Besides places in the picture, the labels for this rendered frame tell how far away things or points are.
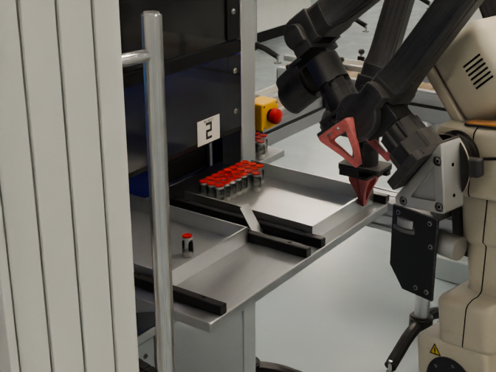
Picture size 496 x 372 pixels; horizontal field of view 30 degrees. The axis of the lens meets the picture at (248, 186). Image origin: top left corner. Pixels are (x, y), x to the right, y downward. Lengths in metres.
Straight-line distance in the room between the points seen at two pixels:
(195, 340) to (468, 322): 0.86
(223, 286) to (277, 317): 1.70
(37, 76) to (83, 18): 0.08
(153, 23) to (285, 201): 1.08
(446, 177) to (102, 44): 0.64
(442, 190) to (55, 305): 0.65
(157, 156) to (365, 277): 2.66
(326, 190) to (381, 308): 1.40
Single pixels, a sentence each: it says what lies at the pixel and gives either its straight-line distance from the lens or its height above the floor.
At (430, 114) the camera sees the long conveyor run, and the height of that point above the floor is 0.86.
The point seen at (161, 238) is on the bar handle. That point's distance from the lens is 1.18.
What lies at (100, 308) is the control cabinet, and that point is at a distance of 1.14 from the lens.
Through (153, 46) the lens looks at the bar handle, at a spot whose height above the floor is 1.44.
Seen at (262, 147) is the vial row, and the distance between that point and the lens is 2.38.
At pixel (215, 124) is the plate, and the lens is 2.18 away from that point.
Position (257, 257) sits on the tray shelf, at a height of 0.88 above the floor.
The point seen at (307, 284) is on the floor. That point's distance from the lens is 3.67.
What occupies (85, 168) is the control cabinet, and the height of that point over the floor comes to 1.32.
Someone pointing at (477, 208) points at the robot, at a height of 1.07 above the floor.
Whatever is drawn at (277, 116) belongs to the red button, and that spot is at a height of 1.00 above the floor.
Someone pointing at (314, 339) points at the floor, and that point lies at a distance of 3.30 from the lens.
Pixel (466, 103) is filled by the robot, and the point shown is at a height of 1.25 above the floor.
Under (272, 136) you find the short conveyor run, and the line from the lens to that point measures 2.61.
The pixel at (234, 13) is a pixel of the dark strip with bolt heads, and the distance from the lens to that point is 2.19.
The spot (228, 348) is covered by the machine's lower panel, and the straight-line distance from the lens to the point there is 2.47.
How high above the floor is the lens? 1.68
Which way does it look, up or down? 21 degrees down
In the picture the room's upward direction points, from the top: straight up
